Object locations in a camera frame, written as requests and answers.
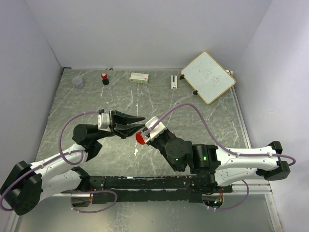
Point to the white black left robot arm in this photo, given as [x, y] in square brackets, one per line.
[29, 184]

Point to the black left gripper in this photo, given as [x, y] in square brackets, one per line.
[118, 123]

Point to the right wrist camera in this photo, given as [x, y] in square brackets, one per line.
[158, 129]

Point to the red and black stamp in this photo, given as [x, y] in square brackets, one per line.
[105, 79]

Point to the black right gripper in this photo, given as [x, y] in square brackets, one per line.
[152, 142]

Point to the clear jar of paperclips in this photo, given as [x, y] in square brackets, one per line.
[78, 82]

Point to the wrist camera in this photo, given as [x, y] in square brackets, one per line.
[158, 129]
[103, 120]

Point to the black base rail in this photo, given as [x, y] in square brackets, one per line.
[155, 188]

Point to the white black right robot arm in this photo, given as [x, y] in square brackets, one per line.
[217, 166]

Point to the yellow framed whiteboard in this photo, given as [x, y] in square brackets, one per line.
[207, 77]

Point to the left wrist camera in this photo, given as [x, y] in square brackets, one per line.
[103, 120]

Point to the white stapler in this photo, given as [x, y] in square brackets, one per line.
[174, 82]

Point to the green and white staples box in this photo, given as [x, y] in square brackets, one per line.
[139, 78]

